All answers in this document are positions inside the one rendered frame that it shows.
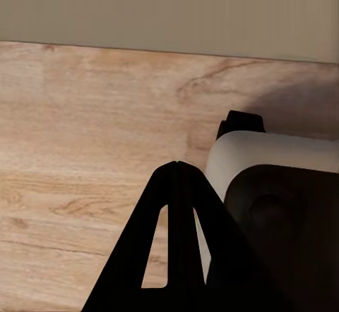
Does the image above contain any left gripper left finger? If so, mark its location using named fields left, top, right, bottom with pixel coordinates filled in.
left=81, top=161, right=188, bottom=312

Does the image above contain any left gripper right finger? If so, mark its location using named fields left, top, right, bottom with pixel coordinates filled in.
left=177, top=161, right=297, bottom=312

